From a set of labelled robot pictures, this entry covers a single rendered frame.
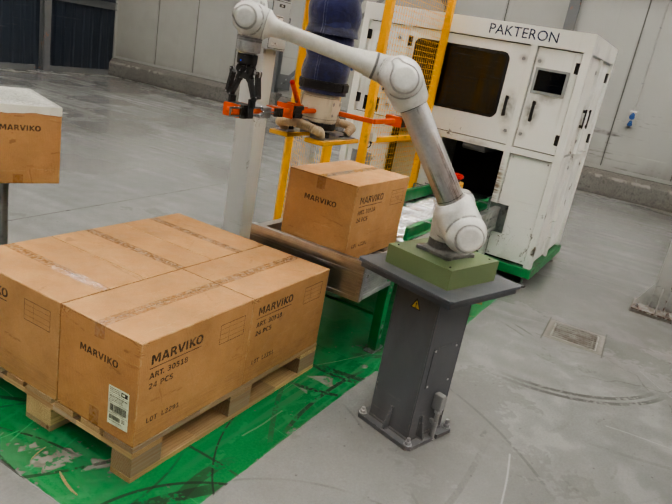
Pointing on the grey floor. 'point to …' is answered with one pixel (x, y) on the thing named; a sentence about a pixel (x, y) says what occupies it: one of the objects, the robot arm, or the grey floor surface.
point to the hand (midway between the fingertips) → (240, 108)
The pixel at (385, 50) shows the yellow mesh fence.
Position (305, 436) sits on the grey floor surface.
